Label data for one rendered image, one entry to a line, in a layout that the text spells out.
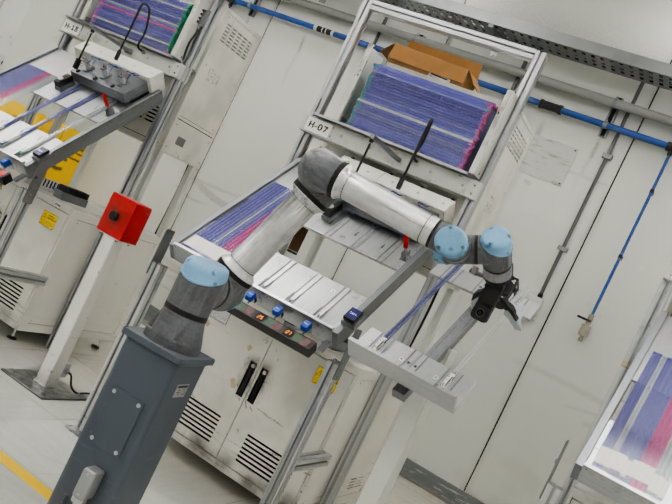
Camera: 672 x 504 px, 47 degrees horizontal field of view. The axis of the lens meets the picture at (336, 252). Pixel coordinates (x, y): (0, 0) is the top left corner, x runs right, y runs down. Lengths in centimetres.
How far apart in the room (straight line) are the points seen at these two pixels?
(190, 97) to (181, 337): 189
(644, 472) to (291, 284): 116
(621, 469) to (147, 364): 122
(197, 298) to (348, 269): 261
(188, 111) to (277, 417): 158
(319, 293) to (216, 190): 264
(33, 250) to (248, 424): 127
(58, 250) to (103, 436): 154
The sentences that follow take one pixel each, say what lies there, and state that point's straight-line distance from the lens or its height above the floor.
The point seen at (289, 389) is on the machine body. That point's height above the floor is 44.
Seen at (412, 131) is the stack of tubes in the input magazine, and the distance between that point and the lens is 289.
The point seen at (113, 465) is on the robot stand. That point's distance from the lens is 203.
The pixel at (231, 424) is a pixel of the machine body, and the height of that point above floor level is 22.
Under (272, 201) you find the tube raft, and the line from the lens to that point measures 285.
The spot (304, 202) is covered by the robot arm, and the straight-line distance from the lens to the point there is 204.
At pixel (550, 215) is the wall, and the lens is 425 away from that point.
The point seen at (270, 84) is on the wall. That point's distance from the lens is 507.
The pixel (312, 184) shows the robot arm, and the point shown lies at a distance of 193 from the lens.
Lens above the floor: 96
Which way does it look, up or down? level
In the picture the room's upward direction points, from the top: 26 degrees clockwise
